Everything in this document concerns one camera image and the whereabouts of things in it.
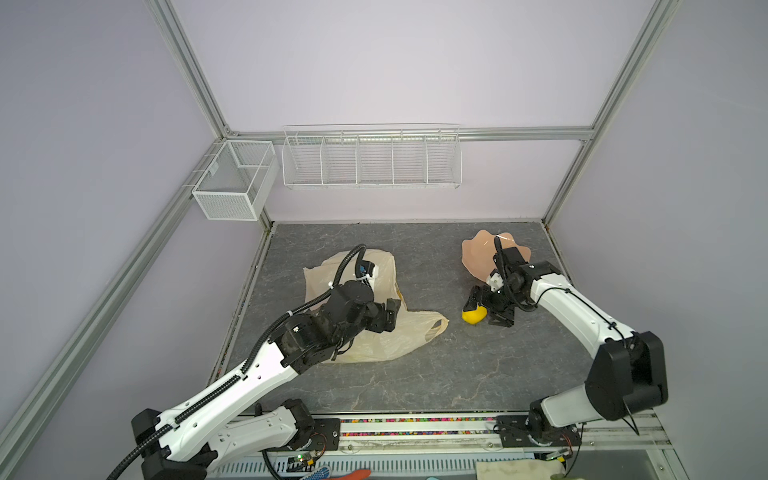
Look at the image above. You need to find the beige cloth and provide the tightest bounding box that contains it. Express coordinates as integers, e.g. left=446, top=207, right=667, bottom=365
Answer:
left=475, top=460, right=565, bottom=480

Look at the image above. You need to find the small white mesh basket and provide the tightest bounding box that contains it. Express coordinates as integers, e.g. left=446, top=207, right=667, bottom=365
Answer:
left=192, top=140, right=279, bottom=222

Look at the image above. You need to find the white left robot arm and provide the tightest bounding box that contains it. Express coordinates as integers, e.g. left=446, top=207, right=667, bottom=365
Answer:
left=109, top=280, right=401, bottom=479

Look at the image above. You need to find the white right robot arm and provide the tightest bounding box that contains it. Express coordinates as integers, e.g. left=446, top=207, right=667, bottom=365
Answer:
left=462, top=236, right=669, bottom=446

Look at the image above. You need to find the long white wire basket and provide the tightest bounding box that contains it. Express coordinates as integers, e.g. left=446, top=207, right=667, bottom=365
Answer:
left=282, top=123, right=463, bottom=189

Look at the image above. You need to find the yellow lemon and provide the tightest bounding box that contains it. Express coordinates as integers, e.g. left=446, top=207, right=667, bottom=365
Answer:
left=461, top=305, right=488, bottom=325

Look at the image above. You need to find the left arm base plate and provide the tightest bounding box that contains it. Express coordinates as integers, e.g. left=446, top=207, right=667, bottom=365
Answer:
left=280, top=417, right=341, bottom=452

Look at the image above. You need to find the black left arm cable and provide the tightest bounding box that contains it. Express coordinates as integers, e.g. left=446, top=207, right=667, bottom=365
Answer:
left=106, top=243, right=368, bottom=480

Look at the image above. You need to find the pink wavy fruit plate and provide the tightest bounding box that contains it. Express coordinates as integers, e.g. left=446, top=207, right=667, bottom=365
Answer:
left=461, top=230, right=532, bottom=283

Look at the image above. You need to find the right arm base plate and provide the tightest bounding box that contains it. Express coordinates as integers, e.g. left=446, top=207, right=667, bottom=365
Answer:
left=492, top=414, right=582, bottom=448

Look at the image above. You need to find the cream plastic bag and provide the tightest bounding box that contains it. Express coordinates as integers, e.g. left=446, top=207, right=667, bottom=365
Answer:
left=303, top=249, right=449, bottom=364

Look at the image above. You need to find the red blue glove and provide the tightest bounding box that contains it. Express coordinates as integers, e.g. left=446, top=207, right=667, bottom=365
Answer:
left=300, top=466, right=372, bottom=480

